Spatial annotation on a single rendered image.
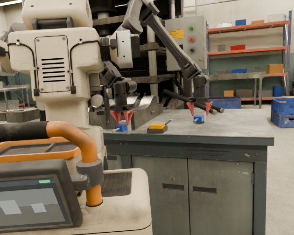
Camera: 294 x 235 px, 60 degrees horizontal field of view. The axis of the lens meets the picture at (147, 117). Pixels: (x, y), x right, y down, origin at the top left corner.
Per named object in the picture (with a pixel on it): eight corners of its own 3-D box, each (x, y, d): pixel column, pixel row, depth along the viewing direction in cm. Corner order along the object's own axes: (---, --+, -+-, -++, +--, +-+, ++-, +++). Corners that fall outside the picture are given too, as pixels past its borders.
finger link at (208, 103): (199, 114, 139) (199, 97, 137) (213, 114, 135) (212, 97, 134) (196, 116, 133) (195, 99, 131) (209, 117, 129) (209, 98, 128)
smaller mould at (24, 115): (24, 122, 170) (22, 112, 169) (7, 122, 176) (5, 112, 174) (45, 116, 189) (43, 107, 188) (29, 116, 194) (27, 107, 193)
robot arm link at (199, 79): (191, 75, 130) (202, 74, 128) (195, 74, 136) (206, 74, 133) (192, 88, 132) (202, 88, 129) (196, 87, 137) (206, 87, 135)
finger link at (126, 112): (123, 123, 128) (121, 105, 127) (136, 123, 125) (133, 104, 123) (115, 126, 122) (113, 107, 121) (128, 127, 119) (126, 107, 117)
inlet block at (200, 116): (199, 127, 126) (199, 116, 125) (189, 126, 128) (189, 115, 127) (206, 121, 137) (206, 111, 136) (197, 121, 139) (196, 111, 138)
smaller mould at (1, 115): (5, 120, 182) (4, 112, 181) (-8, 120, 186) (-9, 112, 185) (24, 116, 198) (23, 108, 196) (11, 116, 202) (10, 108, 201)
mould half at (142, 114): (135, 129, 129) (133, 103, 126) (90, 128, 138) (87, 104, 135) (163, 112, 175) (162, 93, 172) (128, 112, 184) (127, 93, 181)
